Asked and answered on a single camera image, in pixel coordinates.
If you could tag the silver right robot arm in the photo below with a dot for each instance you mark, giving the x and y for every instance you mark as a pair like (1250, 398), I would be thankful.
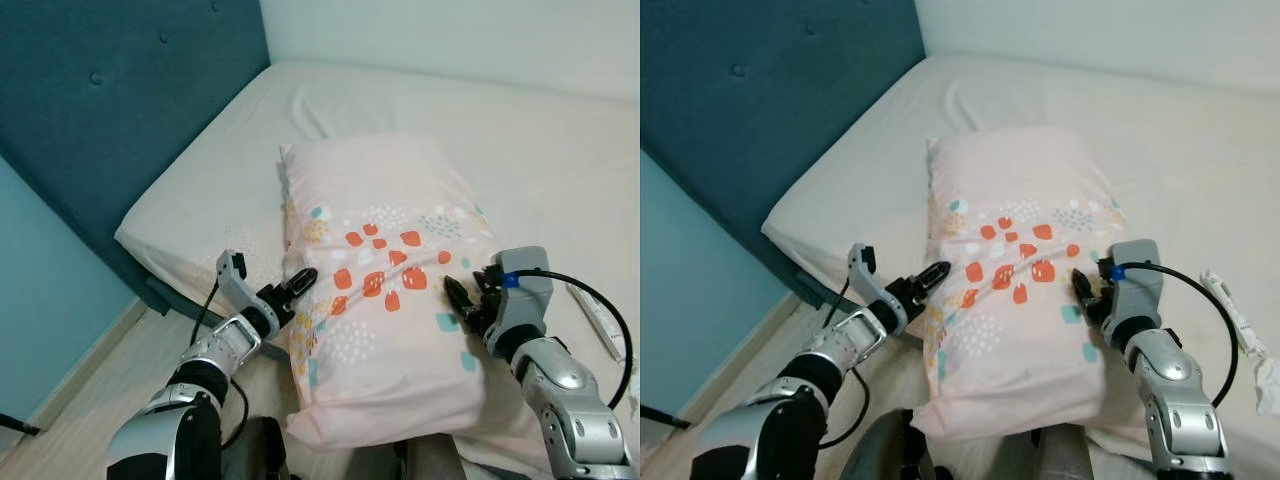
(560, 378)
(1180, 400)

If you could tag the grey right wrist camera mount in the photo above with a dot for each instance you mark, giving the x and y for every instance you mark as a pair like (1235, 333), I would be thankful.
(530, 300)
(1140, 285)

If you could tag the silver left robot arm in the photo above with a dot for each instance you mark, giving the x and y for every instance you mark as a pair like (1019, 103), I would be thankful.
(215, 350)
(845, 345)

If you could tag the thin black bar-shaped item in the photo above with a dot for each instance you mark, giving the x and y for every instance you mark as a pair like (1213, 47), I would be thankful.
(15, 425)
(665, 416)

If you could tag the cream sheeted mattress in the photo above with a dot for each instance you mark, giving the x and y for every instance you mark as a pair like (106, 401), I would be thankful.
(1150, 120)
(480, 130)

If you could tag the dark robot left leg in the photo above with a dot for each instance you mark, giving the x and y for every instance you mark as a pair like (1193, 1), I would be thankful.
(255, 450)
(880, 450)

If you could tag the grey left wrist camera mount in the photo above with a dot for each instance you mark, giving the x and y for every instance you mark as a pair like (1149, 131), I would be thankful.
(232, 285)
(857, 272)

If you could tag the dark robot leg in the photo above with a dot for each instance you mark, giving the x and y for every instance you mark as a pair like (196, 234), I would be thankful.
(880, 450)
(255, 450)
(1065, 458)
(430, 462)

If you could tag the long white printed wrapper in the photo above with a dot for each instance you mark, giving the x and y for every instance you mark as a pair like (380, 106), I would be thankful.
(1232, 310)
(600, 320)

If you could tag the crumpled white tissue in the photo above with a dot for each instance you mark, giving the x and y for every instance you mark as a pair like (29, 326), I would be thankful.
(1268, 385)
(635, 396)

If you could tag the teal padded headboard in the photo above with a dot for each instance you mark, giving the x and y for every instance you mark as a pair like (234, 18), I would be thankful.
(120, 100)
(760, 100)

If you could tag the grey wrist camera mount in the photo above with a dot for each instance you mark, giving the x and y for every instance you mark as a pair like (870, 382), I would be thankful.
(1140, 285)
(530, 300)
(232, 285)
(857, 272)

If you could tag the dark robot right leg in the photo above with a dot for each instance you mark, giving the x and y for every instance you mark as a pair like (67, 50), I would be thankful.
(1065, 458)
(430, 462)

